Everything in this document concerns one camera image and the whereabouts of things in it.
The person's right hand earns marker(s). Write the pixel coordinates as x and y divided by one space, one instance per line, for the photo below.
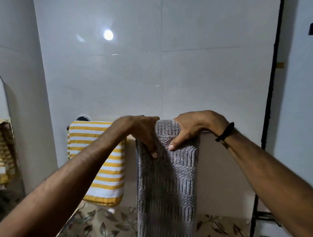
200 122

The person's left hand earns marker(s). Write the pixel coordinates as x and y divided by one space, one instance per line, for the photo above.
137 127

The person's right thumb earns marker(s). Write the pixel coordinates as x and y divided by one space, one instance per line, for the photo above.
179 140

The person's left thumb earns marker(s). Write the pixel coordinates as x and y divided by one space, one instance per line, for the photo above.
149 145

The grey ribbed towel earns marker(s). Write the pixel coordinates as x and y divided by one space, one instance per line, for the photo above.
166 185

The person's right forearm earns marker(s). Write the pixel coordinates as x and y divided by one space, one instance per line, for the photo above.
266 175

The person's left forearm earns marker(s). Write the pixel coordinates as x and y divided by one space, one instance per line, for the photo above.
68 178

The black wristband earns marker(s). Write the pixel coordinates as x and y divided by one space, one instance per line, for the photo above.
226 132

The yellow white striped towel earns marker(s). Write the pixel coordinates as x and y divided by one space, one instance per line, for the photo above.
107 180

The yellow striped cloth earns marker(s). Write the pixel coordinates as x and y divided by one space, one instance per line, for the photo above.
6 156

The metal towel rail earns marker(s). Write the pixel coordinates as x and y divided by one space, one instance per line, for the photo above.
83 119

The black wall hook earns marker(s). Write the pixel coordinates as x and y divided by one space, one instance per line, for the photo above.
311 29

